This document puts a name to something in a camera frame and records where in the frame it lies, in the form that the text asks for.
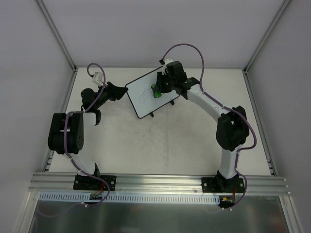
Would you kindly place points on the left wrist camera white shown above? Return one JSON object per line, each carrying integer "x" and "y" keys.
{"x": 98, "y": 79}

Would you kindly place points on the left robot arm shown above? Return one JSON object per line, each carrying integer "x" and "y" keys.
{"x": 66, "y": 135}

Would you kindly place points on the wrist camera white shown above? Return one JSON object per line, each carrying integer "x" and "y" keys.
{"x": 98, "y": 79}
{"x": 164, "y": 62}

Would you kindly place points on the left aluminium frame post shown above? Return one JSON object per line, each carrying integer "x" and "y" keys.
{"x": 54, "y": 30}

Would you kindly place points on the small black-framed whiteboard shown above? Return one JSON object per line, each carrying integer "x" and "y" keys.
{"x": 141, "y": 95}

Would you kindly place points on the green whiteboard eraser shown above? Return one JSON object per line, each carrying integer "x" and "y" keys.
{"x": 156, "y": 94}

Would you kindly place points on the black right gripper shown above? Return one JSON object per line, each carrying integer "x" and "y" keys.
{"x": 163, "y": 82}

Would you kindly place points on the aluminium frame post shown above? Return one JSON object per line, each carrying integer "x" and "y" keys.
{"x": 278, "y": 15}
{"x": 54, "y": 30}

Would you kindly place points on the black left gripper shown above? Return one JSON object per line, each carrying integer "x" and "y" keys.
{"x": 112, "y": 90}

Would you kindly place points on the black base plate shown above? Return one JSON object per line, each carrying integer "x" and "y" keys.
{"x": 88, "y": 183}
{"x": 219, "y": 185}

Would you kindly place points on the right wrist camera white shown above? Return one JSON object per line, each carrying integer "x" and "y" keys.
{"x": 164, "y": 62}

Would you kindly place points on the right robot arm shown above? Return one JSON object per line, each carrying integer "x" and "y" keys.
{"x": 231, "y": 132}

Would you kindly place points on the right aluminium frame post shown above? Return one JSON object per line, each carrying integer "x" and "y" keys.
{"x": 278, "y": 15}

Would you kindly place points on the white slotted cable duct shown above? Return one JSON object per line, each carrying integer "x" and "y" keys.
{"x": 129, "y": 198}

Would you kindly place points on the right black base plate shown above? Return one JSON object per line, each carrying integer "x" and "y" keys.
{"x": 219, "y": 185}

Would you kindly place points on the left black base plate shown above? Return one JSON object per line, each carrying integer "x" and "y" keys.
{"x": 88, "y": 183}

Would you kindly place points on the aluminium front rail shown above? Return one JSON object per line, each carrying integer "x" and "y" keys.
{"x": 160, "y": 184}

